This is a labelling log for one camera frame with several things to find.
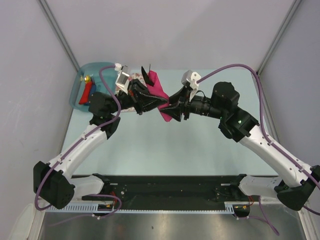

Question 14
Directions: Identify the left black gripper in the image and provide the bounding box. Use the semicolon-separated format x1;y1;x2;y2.
107;79;168;116

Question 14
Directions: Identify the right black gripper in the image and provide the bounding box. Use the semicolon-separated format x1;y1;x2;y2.
159;85;225;123

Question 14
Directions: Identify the black knife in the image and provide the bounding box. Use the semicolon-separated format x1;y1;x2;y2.
141;66;154;87

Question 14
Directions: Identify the magenta paper napkin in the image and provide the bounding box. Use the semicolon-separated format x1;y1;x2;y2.
145;70;172;122

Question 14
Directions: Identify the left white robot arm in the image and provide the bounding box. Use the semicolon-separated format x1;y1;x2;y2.
33;79;169;211

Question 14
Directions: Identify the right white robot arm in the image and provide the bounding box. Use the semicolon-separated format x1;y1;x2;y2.
160;82;320;211

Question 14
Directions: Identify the floral cloth mat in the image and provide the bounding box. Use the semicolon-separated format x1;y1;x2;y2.
115;72;147;113

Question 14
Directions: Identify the teal plastic bin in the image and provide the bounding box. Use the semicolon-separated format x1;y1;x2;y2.
69;62;118;113

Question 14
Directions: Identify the blue marker pen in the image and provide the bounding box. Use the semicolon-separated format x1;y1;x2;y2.
84;84;97;106

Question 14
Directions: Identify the gold foil candy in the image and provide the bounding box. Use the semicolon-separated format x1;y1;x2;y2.
80;75;93;84

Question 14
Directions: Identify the red marker pen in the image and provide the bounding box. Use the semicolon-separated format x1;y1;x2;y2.
78;81;92;105

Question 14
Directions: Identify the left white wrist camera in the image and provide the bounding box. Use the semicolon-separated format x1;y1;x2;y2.
114;63;130;94

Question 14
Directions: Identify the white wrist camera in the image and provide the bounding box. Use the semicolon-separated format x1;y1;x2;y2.
181;70;201;101
114;63;130;94

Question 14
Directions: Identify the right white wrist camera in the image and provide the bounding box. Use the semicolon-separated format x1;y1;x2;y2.
181;70;201;101

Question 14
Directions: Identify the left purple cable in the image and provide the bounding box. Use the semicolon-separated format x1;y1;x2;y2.
33;64;123;227

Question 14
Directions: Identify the purple cable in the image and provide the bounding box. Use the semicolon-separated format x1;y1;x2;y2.
196;63;320;236
33;64;123;227

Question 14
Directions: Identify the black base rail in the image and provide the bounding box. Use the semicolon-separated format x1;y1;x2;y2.
82;175;258;211

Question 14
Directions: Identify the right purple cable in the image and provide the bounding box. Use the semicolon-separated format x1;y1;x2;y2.
196;63;320;236

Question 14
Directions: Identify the white cable duct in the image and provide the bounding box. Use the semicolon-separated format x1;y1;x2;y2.
44;202;236;215

